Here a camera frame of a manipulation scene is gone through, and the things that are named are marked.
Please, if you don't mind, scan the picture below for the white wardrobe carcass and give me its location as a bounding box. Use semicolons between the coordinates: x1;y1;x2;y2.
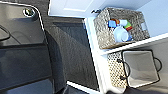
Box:
83;0;168;94

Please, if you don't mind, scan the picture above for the white wardrobe shelf panel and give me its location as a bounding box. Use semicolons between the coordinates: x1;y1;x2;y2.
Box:
98;31;168;56

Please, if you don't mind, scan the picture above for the round white base button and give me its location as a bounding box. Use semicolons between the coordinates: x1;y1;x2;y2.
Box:
23;8;35;18

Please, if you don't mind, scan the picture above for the white plastic bottle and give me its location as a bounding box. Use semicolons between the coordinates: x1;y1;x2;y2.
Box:
112;26;133;43

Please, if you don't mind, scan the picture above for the white tube toy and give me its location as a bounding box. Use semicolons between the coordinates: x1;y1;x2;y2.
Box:
119;18;133;28

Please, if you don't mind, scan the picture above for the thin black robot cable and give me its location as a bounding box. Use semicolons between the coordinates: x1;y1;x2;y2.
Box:
0;24;12;43

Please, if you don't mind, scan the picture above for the wicker basket with toys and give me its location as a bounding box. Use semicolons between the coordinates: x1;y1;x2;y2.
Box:
92;6;151;51

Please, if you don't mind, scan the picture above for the blue toy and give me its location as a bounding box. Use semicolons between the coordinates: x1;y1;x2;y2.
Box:
107;19;118;30

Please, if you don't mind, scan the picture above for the wicker basket with white lining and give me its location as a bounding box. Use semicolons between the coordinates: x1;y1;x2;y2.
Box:
106;48;163;90

